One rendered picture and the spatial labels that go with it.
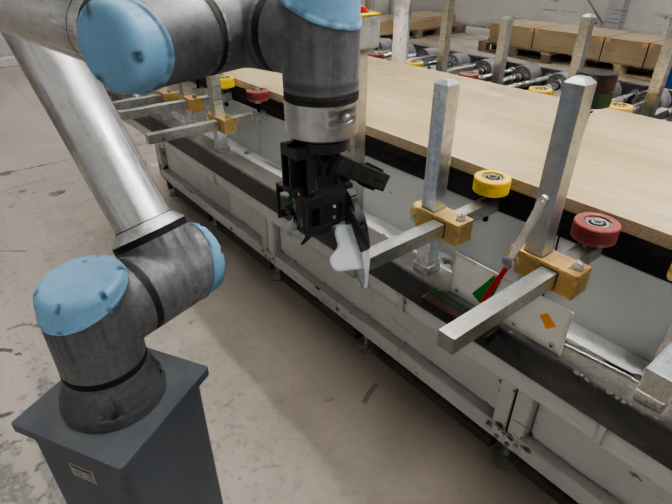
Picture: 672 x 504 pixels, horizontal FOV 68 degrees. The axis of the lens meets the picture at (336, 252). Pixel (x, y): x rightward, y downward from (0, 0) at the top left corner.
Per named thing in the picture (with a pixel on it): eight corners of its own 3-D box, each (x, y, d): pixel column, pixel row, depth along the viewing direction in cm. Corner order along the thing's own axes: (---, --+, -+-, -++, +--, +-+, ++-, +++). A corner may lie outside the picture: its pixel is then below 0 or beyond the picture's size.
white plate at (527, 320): (558, 356, 90) (572, 313, 85) (448, 291, 108) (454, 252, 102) (560, 355, 91) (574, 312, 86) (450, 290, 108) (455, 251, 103)
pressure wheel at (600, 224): (591, 287, 92) (609, 234, 86) (552, 269, 98) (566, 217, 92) (612, 272, 97) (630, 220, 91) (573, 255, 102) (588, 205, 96)
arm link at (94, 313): (39, 362, 89) (5, 283, 80) (122, 313, 101) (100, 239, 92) (88, 400, 82) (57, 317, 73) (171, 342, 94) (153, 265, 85)
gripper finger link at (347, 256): (336, 300, 66) (311, 235, 65) (370, 284, 69) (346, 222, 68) (349, 298, 63) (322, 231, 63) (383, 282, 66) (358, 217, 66)
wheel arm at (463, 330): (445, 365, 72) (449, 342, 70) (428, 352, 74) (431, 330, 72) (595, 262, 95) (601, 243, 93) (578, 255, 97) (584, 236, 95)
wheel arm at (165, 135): (150, 147, 159) (148, 134, 156) (146, 144, 161) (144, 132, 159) (266, 122, 182) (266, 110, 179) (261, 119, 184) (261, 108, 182)
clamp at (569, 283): (570, 301, 85) (578, 277, 82) (503, 267, 94) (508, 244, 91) (587, 289, 88) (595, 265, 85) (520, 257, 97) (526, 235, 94)
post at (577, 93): (521, 333, 97) (587, 80, 72) (506, 324, 99) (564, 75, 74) (531, 326, 99) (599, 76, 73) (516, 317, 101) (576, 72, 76)
